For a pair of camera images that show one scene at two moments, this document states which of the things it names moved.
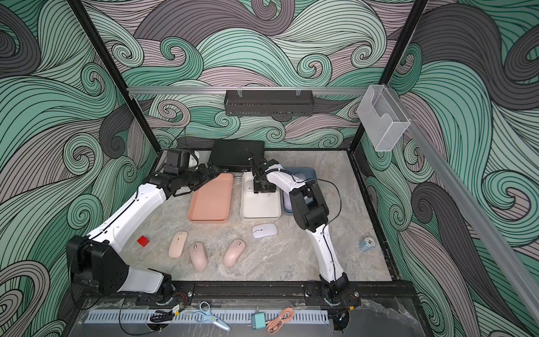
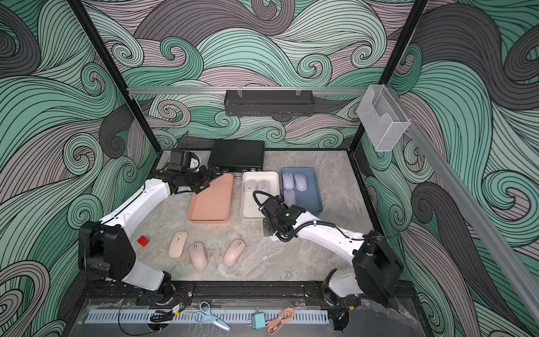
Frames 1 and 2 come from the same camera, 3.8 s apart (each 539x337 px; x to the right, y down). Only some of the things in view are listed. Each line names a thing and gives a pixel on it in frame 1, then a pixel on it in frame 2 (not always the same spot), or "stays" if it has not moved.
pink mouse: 233,253 stays
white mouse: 249,185 stays
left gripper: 205,177 stays
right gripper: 256,188 to 271,227
